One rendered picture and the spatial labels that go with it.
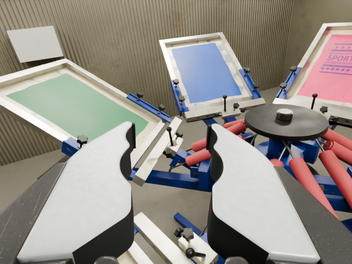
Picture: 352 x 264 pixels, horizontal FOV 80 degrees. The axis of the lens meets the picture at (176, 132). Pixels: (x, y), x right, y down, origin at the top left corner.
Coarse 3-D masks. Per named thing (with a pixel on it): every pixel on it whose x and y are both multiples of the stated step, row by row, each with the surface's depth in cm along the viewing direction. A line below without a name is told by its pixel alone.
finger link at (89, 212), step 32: (128, 128) 11; (96, 160) 8; (128, 160) 10; (64, 192) 7; (96, 192) 7; (128, 192) 7; (64, 224) 6; (96, 224) 6; (128, 224) 6; (32, 256) 5; (64, 256) 5; (96, 256) 6
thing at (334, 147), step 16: (240, 128) 99; (192, 144) 115; (336, 144) 79; (192, 160) 102; (272, 160) 78; (336, 160) 74; (304, 176) 71; (336, 176) 72; (320, 192) 68; (208, 208) 83
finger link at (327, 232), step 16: (288, 176) 8; (288, 192) 7; (304, 192) 7; (304, 208) 7; (320, 208) 7; (304, 224) 6; (320, 224) 6; (336, 224) 6; (320, 240) 6; (336, 240) 6; (320, 256) 5; (336, 256) 5
